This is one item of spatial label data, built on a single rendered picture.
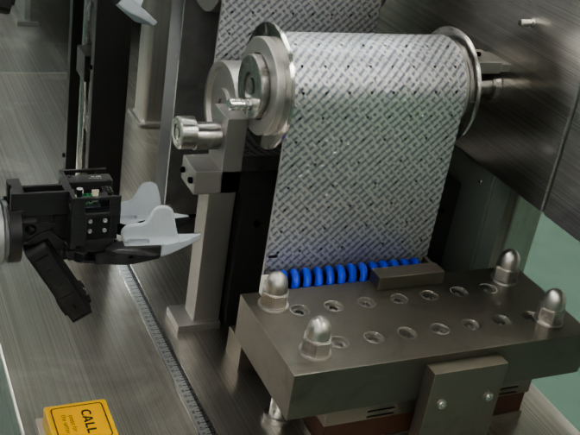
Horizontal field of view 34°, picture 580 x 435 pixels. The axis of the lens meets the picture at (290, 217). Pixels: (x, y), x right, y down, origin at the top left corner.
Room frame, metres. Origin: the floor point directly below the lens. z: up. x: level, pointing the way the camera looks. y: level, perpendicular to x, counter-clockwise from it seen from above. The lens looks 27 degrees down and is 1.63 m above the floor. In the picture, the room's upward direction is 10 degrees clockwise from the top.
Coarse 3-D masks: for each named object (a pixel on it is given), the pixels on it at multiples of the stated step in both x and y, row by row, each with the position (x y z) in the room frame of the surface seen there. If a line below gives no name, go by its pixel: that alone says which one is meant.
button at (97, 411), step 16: (96, 400) 0.85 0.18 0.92; (48, 416) 0.81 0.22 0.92; (64, 416) 0.81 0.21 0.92; (80, 416) 0.82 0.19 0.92; (96, 416) 0.82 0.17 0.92; (48, 432) 0.79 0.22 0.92; (64, 432) 0.79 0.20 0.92; (80, 432) 0.79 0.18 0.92; (96, 432) 0.79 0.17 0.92; (112, 432) 0.80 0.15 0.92
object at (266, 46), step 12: (264, 36) 1.07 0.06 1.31; (252, 48) 1.08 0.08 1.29; (264, 48) 1.05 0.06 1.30; (276, 48) 1.04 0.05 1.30; (276, 60) 1.02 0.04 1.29; (276, 72) 1.01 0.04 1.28; (468, 72) 1.13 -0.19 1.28; (276, 84) 1.01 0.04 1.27; (468, 84) 1.13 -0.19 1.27; (276, 96) 1.01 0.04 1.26; (468, 96) 1.12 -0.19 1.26; (276, 108) 1.00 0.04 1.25; (252, 120) 1.05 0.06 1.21; (264, 120) 1.03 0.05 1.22; (276, 120) 1.01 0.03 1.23; (264, 132) 1.02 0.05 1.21
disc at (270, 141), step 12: (264, 24) 1.08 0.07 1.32; (252, 36) 1.11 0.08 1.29; (276, 36) 1.05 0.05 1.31; (288, 48) 1.02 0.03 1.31; (288, 60) 1.01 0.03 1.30; (288, 72) 1.01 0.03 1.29; (288, 84) 1.01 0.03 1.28; (288, 96) 1.00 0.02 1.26; (288, 108) 1.00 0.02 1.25; (288, 120) 1.00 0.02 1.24; (252, 132) 1.07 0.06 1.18; (276, 132) 1.02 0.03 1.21; (264, 144) 1.04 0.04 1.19; (276, 144) 1.01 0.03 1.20
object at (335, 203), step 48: (288, 144) 1.01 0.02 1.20; (336, 144) 1.04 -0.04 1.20; (384, 144) 1.07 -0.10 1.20; (432, 144) 1.10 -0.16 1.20; (288, 192) 1.01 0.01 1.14; (336, 192) 1.04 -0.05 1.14; (384, 192) 1.08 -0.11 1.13; (432, 192) 1.11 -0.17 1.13; (288, 240) 1.02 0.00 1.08; (336, 240) 1.05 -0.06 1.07; (384, 240) 1.08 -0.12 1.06
